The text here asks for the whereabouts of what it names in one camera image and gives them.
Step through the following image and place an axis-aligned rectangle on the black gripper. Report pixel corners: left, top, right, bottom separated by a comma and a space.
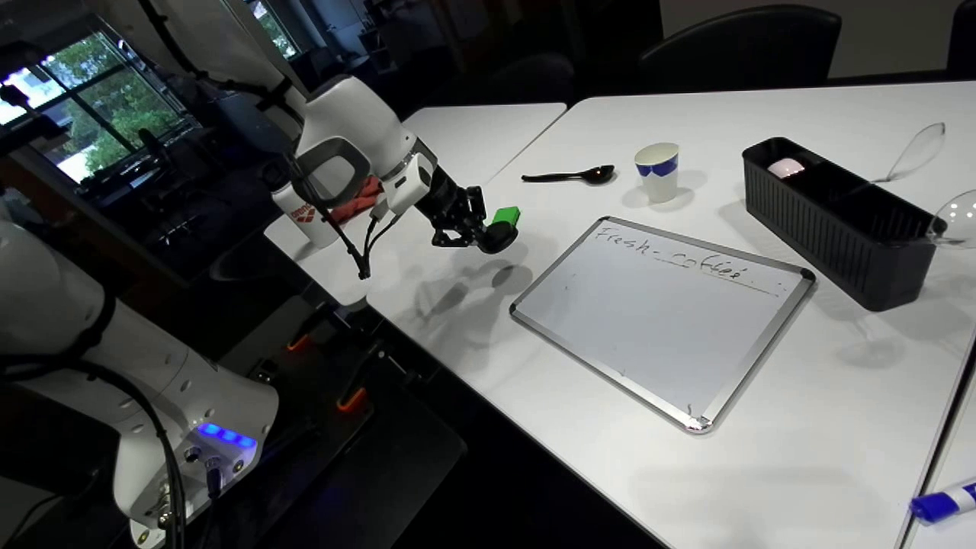
408, 167, 490, 250

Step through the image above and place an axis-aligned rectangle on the black round cup lid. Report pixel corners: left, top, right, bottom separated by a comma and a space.
477, 223, 523, 257

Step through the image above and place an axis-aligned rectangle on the white paper cup blue band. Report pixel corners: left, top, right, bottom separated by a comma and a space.
631, 142, 683, 204

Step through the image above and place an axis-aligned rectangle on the black plastic spoon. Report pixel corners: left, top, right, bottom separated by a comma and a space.
518, 161, 619, 191

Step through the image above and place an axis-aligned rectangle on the black office chair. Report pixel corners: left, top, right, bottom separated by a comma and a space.
477, 50, 582, 107
639, 3, 844, 93

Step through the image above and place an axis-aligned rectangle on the orange black clamp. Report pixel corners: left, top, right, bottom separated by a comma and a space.
281, 327, 320, 360
333, 381, 374, 420

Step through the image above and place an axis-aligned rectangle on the small metal-framed whiteboard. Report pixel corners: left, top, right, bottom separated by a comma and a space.
505, 213, 820, 440

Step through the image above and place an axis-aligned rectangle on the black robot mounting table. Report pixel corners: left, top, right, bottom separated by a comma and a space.
132, 292, 653, 549

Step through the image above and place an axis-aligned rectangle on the black rectangular bin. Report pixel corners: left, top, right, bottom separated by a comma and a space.
739, 134, 950, 315

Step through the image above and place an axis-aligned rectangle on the bright window screen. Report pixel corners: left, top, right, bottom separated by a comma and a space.
0, 28, 209, 191

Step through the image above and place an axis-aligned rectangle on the clear plastic spoon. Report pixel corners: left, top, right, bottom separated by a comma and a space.
869, 120, 951, 191

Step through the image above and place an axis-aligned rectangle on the blue whiteboard marker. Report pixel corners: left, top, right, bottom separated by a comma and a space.
905, 477, 976, 528

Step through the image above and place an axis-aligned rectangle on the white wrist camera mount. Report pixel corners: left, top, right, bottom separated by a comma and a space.
374, 150, 442, 220

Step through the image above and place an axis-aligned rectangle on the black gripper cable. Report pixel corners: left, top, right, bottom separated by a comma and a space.
320, 202, 396, 285

